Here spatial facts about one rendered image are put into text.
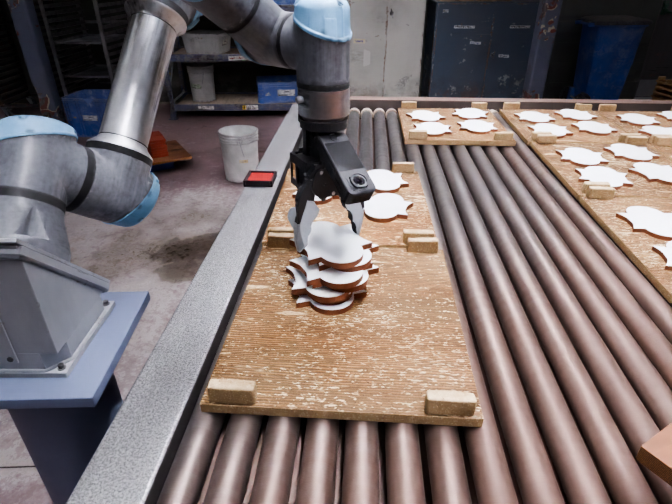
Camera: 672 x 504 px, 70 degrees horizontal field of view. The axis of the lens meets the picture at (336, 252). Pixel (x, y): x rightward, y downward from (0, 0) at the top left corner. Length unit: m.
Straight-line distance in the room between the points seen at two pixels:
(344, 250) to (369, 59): 4.88
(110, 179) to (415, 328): 0.57
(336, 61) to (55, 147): 0.46
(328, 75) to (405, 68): 4.97
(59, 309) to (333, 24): 0.56
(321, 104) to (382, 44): 4.89
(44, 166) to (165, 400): 0.40
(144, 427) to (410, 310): 0.41
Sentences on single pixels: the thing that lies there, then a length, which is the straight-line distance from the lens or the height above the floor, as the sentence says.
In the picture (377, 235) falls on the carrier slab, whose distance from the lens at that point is 0.99.
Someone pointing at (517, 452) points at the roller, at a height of 0.91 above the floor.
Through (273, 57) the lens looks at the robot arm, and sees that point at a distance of 0.75.
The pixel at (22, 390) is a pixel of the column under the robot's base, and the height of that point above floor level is 0.87.
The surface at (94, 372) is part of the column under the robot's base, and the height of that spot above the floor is 0.87.
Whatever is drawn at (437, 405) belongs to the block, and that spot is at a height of 0.95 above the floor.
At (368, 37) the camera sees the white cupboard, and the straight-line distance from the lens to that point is 5.55.
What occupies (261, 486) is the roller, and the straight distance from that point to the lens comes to 0.59.
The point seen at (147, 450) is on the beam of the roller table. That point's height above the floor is 0.92.
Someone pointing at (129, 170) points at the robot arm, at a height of 1.10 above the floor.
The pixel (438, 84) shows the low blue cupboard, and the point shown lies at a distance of 5.79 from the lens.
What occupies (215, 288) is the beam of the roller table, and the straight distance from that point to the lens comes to 0.89.
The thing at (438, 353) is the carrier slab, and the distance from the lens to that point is 0.71.
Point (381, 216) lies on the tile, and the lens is 1.04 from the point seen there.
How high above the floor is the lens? 1.40
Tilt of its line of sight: 30 degrees down
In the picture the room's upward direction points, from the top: straight up
